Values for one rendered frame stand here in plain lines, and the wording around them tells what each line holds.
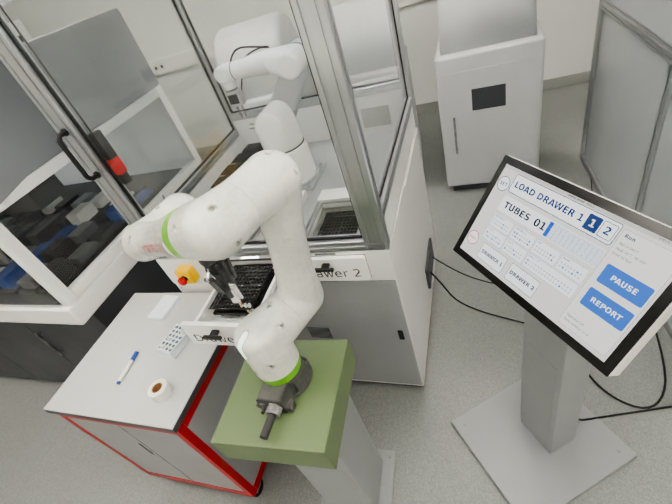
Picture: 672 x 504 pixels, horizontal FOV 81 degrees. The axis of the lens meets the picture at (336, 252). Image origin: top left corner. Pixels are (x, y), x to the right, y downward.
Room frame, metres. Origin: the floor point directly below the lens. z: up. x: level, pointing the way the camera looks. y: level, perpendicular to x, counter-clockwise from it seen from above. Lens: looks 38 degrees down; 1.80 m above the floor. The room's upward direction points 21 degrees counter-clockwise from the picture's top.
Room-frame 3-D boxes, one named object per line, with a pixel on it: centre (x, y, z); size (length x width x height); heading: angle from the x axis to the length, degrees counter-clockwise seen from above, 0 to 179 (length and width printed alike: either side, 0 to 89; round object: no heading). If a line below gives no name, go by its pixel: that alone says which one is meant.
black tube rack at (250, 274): (1.15, 0.37, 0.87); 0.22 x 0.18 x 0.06; 152
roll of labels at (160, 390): (0.91, 0.73, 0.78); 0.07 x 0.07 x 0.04
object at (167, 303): (1.36, 0.79, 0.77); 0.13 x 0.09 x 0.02; 149
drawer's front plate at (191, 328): (0.97, 0.46, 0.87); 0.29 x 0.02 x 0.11; 62
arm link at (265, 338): (0.72, 0.25, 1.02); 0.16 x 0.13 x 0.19; 132
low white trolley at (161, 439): (1.16, 0.83, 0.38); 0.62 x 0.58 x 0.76; 62
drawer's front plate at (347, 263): (1.09, 0.04, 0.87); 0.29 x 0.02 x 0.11; 62
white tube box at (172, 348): (1.12, 0.70, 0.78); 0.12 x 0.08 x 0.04; 141
